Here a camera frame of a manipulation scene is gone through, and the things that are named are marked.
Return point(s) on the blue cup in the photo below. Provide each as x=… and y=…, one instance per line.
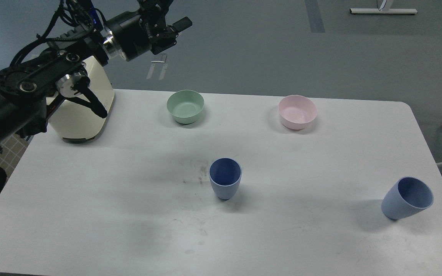
x=225, y=175
x=407, y=197

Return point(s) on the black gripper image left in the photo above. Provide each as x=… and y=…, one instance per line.
x=133, y=33

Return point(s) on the pink bowl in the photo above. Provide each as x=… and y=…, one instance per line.
x=297, y=112

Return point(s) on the green bowl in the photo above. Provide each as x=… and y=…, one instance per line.
x=186, y=106

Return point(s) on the cream white toaster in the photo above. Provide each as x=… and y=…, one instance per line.
x=77, y=124

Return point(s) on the white desk leg base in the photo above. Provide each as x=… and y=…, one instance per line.
x=384, y=8

